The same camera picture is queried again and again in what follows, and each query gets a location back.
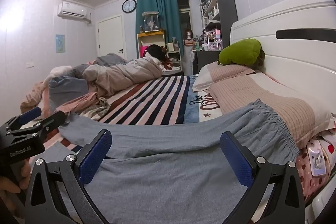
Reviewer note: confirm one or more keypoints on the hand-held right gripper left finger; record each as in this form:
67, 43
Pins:
95, 158

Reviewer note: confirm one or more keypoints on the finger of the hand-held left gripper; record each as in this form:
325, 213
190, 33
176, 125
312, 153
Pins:
51, 120
30, 114

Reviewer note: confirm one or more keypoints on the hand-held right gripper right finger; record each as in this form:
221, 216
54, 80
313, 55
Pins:
236, 161

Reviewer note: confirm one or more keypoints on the grey pants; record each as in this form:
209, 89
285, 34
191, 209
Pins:
170, 182

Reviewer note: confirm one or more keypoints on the person's left hand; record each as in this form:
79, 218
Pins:
13, 183

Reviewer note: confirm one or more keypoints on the beige crumpled cloth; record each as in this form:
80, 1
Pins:
32, 95

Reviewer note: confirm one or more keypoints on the pink checked cloth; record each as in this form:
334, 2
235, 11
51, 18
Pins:
78, 103

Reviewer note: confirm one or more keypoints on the white fluffy cloth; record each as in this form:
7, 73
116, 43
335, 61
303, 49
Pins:
59, 73

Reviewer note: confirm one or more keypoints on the grey patterned white cloth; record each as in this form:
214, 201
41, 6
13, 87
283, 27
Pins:
98, 108

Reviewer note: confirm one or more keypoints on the pink striped pillow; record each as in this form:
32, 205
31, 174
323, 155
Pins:
225, 72
275, 103

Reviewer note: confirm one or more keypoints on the red dotted pillow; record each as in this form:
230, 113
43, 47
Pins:
312, 187

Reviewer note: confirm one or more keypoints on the beige quilt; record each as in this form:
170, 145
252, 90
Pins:
118, 74

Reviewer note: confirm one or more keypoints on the phone in patterned case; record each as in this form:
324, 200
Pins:
318, 158

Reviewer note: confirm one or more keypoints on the striped plush blanket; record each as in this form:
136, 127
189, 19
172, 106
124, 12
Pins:
157, 98

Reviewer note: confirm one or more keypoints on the white door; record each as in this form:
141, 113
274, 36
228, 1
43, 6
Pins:
111, 37

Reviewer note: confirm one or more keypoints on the dark desk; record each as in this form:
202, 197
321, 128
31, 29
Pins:
204, 60

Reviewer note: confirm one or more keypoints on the green plush toy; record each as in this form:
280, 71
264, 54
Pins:
240, 52

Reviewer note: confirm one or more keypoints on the white air conditioner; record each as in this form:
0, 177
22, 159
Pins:
73, 10

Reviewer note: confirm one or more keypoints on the dark plush doll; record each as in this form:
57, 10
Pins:
156, 52

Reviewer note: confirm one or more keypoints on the white trolley shelf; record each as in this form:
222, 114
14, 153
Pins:
173, 54

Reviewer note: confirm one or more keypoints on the pink doll display box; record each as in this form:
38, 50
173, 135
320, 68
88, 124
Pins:
213, 39

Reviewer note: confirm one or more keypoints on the yellow shelf unit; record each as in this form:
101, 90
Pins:
151, 36

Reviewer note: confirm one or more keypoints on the mannequin head with wig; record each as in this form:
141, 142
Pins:
189, 35

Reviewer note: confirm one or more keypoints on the white bed headboard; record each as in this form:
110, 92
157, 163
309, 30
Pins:
296, 37

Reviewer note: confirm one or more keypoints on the glass display case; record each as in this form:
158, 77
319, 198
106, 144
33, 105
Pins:
150, 22

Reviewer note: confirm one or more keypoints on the window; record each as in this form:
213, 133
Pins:
185, 19

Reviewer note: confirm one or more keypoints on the teal curtain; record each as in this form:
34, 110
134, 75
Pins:
168, 11

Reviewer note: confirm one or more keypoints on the dark tall bookshelf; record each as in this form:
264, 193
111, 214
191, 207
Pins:
223, 1

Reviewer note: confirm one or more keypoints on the white wall socket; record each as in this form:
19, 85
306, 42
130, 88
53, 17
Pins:
30, 64

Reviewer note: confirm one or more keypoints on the blue wall poster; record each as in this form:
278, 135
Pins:
60, 43

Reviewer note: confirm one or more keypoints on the round wall clock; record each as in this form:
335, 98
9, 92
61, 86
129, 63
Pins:
129, 6

